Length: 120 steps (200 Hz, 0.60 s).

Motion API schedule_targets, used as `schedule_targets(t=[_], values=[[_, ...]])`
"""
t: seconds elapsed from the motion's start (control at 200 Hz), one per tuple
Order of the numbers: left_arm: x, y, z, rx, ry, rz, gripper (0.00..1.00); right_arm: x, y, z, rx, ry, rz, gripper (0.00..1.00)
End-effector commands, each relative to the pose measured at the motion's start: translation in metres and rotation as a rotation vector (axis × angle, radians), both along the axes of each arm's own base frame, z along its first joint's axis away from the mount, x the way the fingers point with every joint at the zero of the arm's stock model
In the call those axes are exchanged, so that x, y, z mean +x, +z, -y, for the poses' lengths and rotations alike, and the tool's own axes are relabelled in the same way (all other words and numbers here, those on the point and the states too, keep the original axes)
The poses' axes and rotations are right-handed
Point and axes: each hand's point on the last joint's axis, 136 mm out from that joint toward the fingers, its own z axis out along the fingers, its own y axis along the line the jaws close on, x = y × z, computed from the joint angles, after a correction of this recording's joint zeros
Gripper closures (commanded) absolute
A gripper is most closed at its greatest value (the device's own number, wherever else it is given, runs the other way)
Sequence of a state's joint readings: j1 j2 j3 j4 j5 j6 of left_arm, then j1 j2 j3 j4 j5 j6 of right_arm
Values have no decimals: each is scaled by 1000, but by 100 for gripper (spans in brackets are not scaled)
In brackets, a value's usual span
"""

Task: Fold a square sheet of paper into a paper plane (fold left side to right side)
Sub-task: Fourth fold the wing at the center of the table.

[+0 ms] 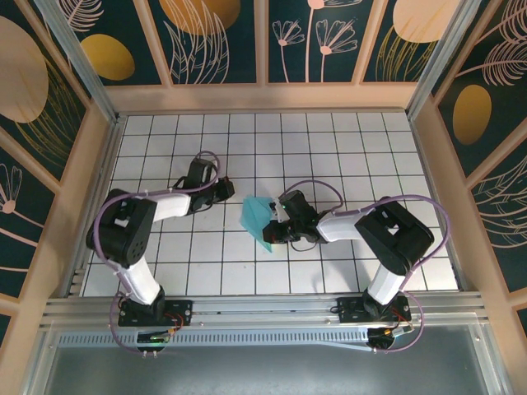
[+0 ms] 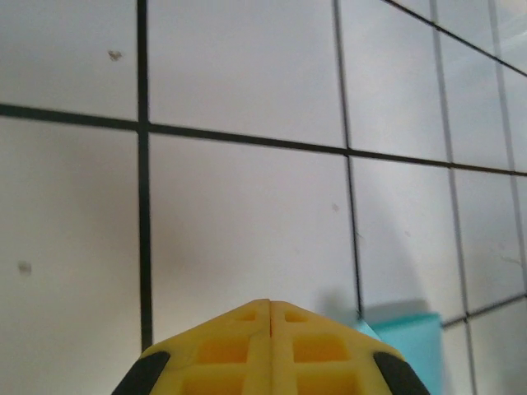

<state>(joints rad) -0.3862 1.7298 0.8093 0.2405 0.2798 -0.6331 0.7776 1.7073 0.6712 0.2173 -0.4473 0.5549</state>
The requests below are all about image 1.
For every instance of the light blue cloth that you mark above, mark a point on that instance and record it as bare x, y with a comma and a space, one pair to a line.
253, 214

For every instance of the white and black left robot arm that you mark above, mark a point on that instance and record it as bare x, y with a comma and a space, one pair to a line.
123, 230

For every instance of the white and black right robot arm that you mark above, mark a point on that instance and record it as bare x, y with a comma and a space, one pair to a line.
395, 234

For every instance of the grey metal plate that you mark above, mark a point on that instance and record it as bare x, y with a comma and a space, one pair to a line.
263, 374

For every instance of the small controller board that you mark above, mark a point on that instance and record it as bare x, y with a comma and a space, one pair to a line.
387, 334
152, 338

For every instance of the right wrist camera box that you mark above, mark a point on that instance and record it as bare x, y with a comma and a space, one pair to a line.
281, 214

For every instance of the long aluminium mounting rail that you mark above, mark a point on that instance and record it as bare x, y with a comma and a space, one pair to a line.
263, 306

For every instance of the aluminium table side rail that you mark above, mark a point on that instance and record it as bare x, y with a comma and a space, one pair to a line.
98, 197

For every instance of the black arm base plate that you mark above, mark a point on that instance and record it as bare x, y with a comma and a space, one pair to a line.
181, 310
350, 310

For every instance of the aluminium frame post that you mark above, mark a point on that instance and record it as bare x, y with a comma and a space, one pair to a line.
76, 57
444, 57

